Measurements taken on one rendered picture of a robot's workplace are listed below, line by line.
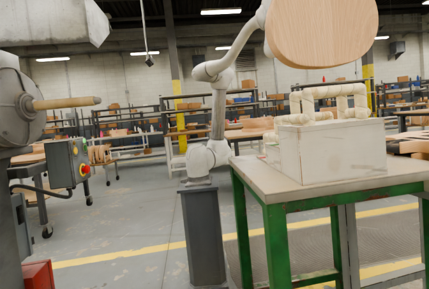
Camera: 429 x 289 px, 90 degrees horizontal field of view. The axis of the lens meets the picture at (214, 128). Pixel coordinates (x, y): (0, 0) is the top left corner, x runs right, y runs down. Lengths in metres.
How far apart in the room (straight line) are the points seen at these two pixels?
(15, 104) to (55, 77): 12.84
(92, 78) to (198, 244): 11.88
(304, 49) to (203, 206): 1.13
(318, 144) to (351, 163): 0.12
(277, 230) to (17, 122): 0.84
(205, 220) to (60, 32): 1.26
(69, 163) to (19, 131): 0.27
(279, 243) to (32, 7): 0.91
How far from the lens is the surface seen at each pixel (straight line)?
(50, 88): 13.75
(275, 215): 0.67
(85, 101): 0.82
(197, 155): 1.46
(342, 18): 0.83
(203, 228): 1.57
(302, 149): 0.66
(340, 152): 0.73
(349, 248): 1.38
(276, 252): 0.72
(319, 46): 0.77
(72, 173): 1.10
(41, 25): 0.76
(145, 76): 12.20
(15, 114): 0.89
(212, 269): 1.72
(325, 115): 0.90
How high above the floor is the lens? 1.15
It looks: 3 degrees down
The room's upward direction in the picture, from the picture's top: 6 degrees counter-clockwise
